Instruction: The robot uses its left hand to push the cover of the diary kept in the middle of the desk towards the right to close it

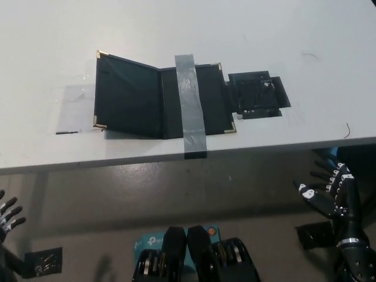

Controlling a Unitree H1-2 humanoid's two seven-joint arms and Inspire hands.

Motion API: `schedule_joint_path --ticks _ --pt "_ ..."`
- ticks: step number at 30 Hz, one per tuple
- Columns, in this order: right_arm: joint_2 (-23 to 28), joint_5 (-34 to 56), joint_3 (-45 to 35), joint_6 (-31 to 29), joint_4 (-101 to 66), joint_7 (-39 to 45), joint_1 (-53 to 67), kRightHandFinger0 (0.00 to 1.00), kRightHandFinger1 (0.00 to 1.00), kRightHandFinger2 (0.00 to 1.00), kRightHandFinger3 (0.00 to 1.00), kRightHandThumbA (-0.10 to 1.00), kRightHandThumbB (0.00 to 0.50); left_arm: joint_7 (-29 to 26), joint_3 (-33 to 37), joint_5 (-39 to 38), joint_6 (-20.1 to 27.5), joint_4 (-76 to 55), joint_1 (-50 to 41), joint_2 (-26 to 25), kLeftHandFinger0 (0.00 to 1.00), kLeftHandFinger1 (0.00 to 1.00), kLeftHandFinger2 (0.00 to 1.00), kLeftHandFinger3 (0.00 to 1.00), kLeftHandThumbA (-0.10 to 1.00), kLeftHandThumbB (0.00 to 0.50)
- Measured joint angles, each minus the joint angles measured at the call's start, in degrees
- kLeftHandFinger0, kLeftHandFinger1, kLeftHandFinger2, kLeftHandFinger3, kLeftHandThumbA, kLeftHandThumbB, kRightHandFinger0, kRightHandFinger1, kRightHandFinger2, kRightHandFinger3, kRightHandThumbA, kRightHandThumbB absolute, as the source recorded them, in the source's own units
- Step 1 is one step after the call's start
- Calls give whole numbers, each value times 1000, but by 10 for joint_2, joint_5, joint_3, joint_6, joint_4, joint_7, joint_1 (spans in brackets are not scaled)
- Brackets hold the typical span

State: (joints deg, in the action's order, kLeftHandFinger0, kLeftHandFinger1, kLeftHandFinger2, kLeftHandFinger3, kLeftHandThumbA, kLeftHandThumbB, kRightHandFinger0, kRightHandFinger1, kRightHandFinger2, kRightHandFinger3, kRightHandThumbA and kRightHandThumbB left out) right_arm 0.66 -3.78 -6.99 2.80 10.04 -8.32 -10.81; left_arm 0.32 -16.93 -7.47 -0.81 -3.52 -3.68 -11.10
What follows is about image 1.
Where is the grey duct tape strip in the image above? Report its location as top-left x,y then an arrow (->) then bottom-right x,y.
174,53 -> 209,161

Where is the black tape patch on desk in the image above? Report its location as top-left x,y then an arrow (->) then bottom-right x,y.
224,70 -> 292,120

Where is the black diary with gold corners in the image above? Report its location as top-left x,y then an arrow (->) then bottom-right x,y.
92,49 -> 237,140

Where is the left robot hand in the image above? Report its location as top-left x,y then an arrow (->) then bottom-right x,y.
0,189 -> 27,237

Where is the teal router box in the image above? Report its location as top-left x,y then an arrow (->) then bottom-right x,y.
133,223 -> 221,268

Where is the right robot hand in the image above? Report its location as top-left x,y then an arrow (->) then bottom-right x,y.
293,160 -> 368,244

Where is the clear plastic tape sheet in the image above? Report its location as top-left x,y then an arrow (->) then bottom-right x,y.
55,83 -> 108,135

